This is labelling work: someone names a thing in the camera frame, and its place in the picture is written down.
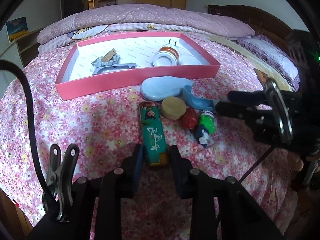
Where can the grey metal clip tool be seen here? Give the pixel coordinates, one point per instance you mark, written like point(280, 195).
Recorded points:
point(114, 68)

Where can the blue yellow picture card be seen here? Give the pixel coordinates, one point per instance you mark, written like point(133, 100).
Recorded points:
point(16, 28)

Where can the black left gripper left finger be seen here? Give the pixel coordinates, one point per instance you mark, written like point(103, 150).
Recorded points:
point(104, 196)

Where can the round cork disc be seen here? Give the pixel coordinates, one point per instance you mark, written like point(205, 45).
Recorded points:
point(173, 108)

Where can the red green cartoon figurine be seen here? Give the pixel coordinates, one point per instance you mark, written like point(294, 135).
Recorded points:
point(202, 125)

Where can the dark wooden headboard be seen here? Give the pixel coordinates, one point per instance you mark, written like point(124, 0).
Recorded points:
point(262, 22)

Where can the white jar orange label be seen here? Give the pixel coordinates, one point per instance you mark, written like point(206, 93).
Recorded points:
point(167, 55)

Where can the metal spring clamp right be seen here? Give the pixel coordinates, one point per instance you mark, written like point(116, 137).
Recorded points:
point(280, 112)

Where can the metal spring clamp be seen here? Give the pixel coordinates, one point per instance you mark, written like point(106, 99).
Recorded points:
point(59, 177)
point(280, 112)

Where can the pink folded quilt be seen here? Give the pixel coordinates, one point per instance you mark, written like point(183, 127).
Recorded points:
point(146, 13)

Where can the red shallow cardboard box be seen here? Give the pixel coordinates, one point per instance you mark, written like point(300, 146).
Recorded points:
point(75, 77)

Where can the blue inhaler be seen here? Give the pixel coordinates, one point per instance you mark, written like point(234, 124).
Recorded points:
point(194, 102)

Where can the white wall charger plug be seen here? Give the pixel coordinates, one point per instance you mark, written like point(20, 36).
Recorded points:
point(173, 43)

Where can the light blue oval case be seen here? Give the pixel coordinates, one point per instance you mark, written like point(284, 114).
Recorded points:
point(159, 88)

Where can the green rectangular tin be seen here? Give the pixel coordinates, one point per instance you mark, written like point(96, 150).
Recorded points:
point(152, 134)

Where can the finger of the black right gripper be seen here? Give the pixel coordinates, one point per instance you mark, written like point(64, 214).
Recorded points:
point(233, 110)
point(247, 98)

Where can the white bedside shelf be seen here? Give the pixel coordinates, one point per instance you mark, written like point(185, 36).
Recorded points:
point(22, 50)

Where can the white purple pillow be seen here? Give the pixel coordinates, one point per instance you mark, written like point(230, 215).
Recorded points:
point(265, 49)

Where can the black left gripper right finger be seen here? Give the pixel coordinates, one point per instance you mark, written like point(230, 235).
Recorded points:
point(221, 209)

